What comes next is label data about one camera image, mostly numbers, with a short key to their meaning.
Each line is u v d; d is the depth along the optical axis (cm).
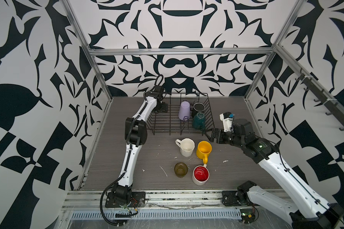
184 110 97
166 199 76
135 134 67
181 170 83
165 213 71
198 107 99
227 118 64
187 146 89
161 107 96
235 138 59
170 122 104
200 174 81
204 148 89
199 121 94
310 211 39
